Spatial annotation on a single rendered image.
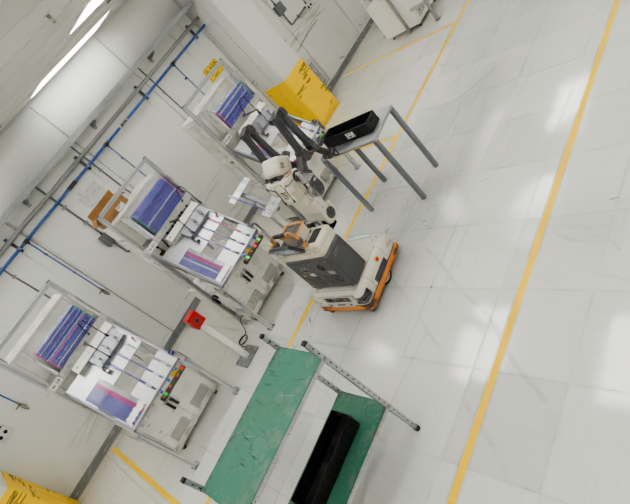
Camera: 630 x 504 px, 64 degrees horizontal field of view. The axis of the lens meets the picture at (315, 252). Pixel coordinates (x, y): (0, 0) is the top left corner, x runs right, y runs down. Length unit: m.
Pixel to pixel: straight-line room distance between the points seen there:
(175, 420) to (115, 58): 4.38
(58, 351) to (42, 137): 2.68
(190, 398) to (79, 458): 1.97
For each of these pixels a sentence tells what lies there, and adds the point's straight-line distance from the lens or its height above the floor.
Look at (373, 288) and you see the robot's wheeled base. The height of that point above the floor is 0.16.
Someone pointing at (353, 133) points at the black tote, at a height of 0.86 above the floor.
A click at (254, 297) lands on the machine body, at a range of 5.40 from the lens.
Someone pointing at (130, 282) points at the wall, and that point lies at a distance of 6.58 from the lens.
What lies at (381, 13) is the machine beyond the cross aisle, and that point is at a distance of 8.29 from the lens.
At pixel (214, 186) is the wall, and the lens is 7.12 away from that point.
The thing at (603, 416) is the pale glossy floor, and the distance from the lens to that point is 3.00.
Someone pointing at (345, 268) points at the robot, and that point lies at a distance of 3.98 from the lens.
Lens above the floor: 2.62
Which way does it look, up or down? 29 degrees down
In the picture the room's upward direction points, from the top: 48 degrees counter-clockwise
